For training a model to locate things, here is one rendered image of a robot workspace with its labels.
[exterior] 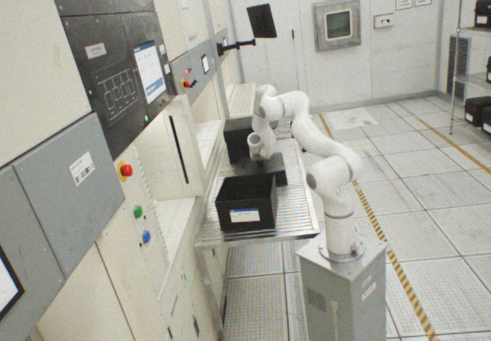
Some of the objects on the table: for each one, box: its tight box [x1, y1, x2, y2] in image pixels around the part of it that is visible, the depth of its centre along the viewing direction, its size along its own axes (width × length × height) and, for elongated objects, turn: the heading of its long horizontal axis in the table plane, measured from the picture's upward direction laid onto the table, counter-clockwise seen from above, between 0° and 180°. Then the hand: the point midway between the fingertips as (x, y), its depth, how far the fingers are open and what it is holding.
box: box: [222, 116, 256, 164], centre depth 263 cm, size 29×29×25 cm
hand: (259, 160), depth 223 cm, fingers closed, pressing on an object
